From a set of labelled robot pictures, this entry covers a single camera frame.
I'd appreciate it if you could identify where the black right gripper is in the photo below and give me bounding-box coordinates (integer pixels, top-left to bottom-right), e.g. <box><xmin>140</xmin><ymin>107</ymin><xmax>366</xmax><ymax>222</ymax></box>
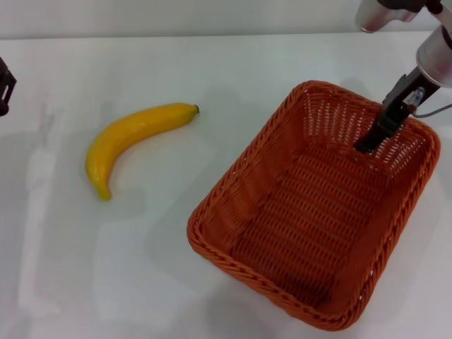
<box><xmin>352</xmin><ymin>66</ymin><xmax>441</xmax><ymax>155</ymax></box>

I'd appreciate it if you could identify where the orange woven plastic basket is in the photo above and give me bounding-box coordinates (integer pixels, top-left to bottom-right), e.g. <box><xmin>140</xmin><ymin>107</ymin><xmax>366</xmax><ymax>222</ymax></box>
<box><xmin>186</xmin><ymin>80</ymin><xmax>442</xmax><ymax>332</ymax></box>

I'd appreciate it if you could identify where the yellow banana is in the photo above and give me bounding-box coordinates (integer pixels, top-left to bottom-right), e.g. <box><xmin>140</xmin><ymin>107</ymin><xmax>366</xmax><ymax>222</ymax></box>
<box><xmin>85</xmin><ymin>102</ymin><xmax>200</xmax><ymax>202</ymax></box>

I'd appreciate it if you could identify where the grey right gripper cable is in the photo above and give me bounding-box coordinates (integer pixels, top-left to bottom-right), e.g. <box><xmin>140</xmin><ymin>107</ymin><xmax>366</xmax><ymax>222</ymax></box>
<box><xmin>409</xmin><ymin>102</ymin><xmax>452</xmax><ymax>118</ymax></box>

